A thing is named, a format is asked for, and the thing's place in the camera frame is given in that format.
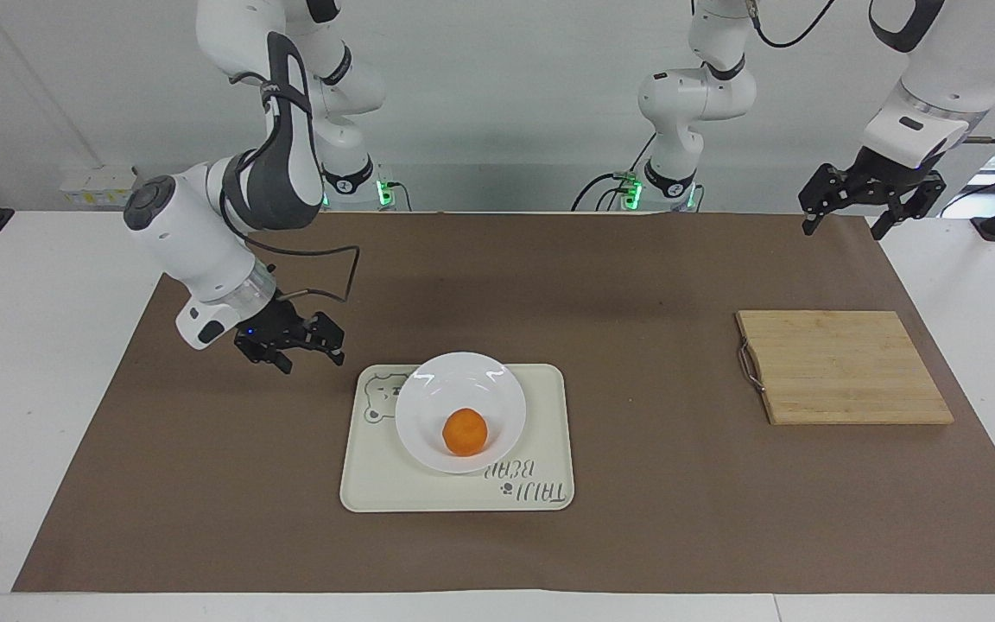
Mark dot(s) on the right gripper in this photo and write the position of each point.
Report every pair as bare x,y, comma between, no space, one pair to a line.
269,328

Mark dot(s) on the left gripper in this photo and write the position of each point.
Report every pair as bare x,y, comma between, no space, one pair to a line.
886,177

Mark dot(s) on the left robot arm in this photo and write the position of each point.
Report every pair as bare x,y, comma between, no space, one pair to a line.
692,95

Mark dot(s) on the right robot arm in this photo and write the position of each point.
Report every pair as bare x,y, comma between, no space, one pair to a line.
195,233

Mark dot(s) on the orange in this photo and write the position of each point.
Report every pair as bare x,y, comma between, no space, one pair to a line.
465,432

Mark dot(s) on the white bowl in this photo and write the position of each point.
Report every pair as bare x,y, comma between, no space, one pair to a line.
428,415

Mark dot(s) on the cream tray with bear print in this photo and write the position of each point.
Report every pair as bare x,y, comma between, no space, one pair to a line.
377,475

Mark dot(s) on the wooden cutting board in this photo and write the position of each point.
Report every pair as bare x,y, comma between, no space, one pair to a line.
843,367

